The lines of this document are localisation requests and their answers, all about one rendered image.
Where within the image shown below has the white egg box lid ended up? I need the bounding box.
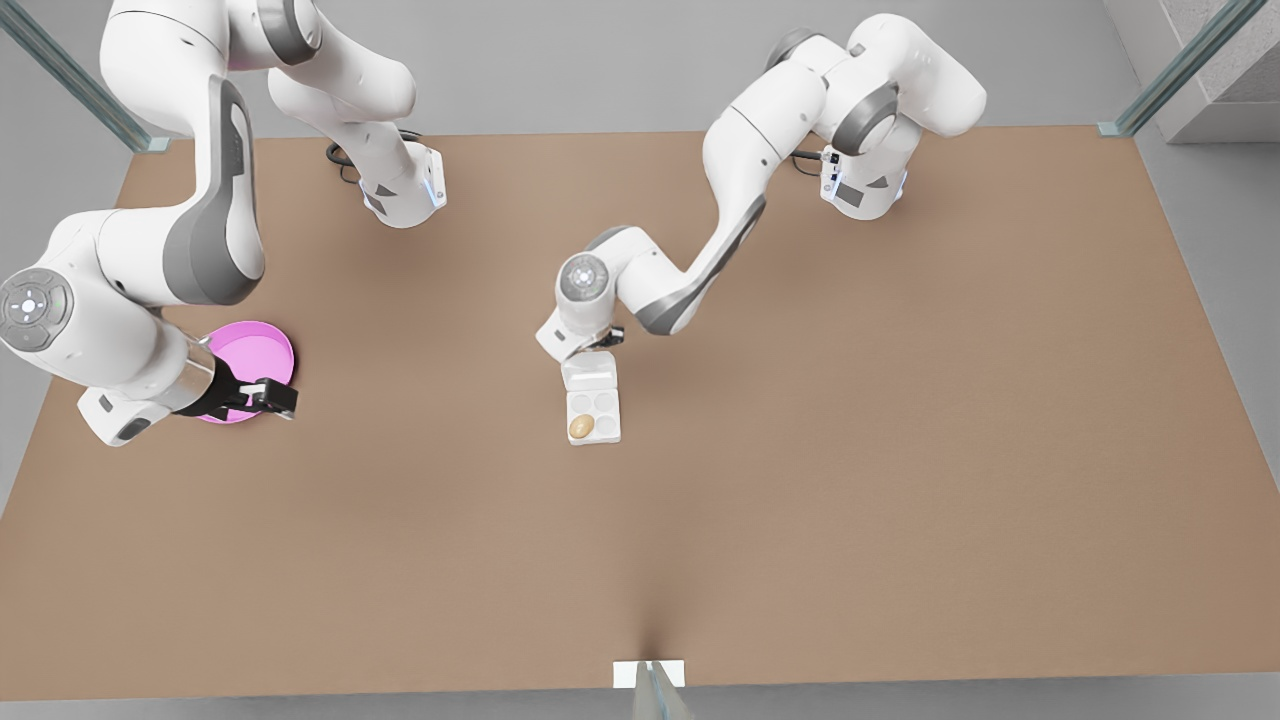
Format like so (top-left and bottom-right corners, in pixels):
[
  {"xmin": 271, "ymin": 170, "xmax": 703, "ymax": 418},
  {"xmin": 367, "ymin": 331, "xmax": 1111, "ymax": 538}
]
[{"xmin": 560, "ymin": 349, "xmax": 619, "ymax": 394}]

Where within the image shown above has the white egg box base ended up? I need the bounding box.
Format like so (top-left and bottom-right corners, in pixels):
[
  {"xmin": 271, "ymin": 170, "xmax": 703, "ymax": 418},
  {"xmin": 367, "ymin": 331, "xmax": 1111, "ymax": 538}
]
[{"xmin": 565, "ymin": 386, "xmax": 623, "ymax": 447}]

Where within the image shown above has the pink round plate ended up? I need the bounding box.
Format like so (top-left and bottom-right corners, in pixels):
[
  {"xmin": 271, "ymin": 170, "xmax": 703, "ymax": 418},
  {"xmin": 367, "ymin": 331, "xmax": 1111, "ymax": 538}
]
[{"xmin": 194, "ymin": 320, "xmax": 297, "ymax": 426}]

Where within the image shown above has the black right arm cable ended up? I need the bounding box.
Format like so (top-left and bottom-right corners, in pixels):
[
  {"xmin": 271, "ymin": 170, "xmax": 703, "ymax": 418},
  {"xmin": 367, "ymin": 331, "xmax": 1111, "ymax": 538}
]
[{"xmin": 325, "ymin": 129, "xmax": 424, "ymax": 187}]

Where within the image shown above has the silver frame post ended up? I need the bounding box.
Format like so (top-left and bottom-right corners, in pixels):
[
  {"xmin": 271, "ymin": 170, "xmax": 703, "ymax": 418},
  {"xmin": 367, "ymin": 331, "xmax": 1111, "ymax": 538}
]
[
  {"xmin": 1096, "ymin": 0, "xmax": 1272, "ymax": 139},
  {"xmin": 0, "ymin": 0, "xmax": 172, "ymax": 154},
  {"xmin": 612, "ymin": 659, "xmax": 693, "ymax": 720}
]

